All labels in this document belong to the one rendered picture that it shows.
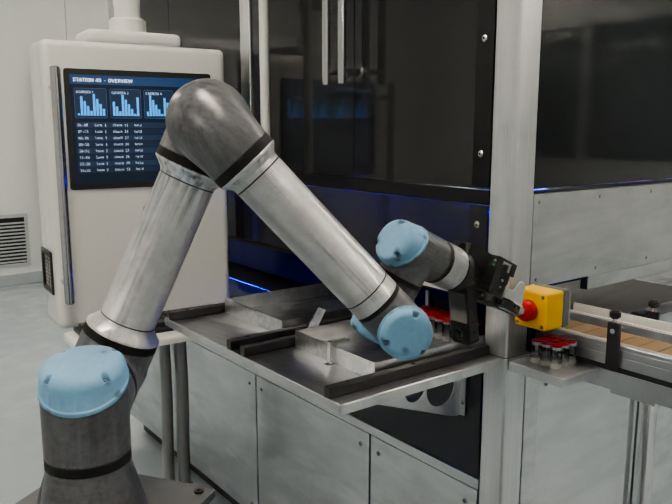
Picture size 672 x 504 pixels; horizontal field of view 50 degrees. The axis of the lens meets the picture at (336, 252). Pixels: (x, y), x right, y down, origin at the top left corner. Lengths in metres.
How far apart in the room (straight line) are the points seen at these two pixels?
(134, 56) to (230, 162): 1.14
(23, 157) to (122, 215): 4.63
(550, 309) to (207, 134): 0.74
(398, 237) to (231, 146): 0.31
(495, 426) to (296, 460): 0.81
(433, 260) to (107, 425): 0.53
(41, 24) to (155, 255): 5.72
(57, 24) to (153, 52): 4.73
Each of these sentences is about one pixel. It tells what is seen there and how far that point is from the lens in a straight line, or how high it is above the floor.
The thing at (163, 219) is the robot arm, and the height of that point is 1.20.
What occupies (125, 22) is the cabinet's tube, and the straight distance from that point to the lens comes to 2.10.
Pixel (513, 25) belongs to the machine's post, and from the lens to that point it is 1.42.
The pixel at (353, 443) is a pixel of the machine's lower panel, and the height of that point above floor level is 0.53.
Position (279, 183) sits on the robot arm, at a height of 1.26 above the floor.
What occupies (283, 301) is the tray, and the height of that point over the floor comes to 0.88.
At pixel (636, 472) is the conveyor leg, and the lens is 1.55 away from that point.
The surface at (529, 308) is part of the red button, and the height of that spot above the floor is 1.00.
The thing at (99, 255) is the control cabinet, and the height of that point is 0.99.
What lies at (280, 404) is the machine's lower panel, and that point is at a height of 0.52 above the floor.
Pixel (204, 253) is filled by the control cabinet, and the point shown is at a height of 0.97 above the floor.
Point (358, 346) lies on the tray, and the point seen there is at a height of 0.88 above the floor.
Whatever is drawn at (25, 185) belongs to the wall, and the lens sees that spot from 6.65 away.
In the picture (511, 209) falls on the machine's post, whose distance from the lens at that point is 1.41.
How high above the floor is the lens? 1.33
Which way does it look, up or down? 10 degrees down
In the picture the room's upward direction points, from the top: straight up
